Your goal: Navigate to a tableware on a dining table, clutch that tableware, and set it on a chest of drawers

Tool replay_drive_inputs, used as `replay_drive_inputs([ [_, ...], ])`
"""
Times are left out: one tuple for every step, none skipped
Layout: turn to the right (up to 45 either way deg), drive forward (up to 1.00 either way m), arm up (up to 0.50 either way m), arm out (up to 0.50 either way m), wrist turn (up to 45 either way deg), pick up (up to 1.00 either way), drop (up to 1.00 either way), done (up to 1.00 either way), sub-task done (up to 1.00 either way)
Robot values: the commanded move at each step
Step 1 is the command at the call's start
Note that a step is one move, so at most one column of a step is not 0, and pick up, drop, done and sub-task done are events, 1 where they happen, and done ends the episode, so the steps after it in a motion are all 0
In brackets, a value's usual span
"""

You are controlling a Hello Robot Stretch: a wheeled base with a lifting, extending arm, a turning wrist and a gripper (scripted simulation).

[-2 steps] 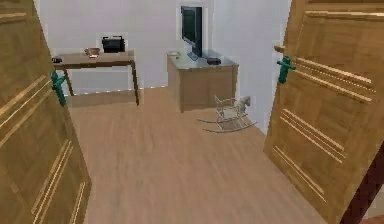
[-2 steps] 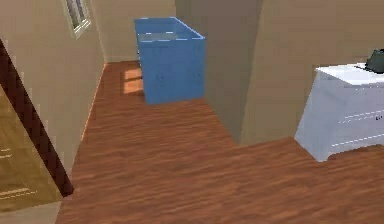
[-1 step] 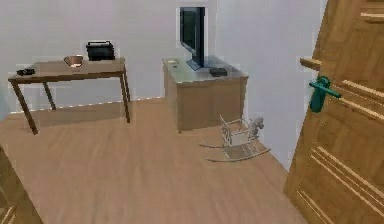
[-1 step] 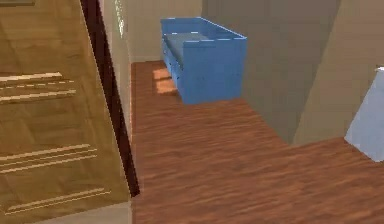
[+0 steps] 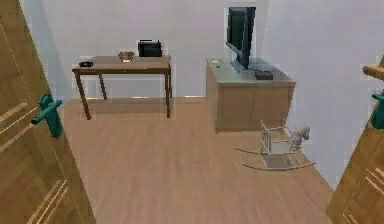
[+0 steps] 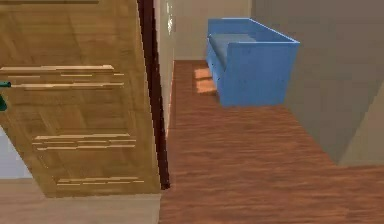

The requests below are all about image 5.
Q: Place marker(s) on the light wooden cabinet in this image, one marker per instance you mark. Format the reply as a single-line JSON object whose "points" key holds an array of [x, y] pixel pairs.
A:
{"points": [[248, 100]]}

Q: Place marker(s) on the black boxy radio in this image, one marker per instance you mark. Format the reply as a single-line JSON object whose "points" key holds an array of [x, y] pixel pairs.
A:
{"points": [[150, 49]]}

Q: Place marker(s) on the flat black box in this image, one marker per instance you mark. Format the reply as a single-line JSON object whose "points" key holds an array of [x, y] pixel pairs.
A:
{"points": [[264, 75]]}

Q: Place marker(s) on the black television set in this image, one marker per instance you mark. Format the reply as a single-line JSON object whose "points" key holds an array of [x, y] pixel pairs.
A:
{"points": [[240, 35]]}

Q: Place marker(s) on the brown wooden room door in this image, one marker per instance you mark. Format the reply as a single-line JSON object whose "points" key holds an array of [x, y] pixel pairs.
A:
{"points": [[361, 180], [23, 150]]}

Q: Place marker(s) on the small black remote control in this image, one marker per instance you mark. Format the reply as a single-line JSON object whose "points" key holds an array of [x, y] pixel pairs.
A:
{"points": [[86, 63]]}

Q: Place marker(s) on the pale wooden rocking horse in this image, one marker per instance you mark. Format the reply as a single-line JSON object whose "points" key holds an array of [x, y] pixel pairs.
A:
{"points": [[276, 148]]}

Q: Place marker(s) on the brown wooden table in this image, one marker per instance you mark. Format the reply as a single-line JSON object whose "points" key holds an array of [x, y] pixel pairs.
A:
{"points": [[133, 65]]}

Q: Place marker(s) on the brown bowl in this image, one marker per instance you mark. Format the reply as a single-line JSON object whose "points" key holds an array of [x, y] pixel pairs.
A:
{"points": [[126, 55]]}

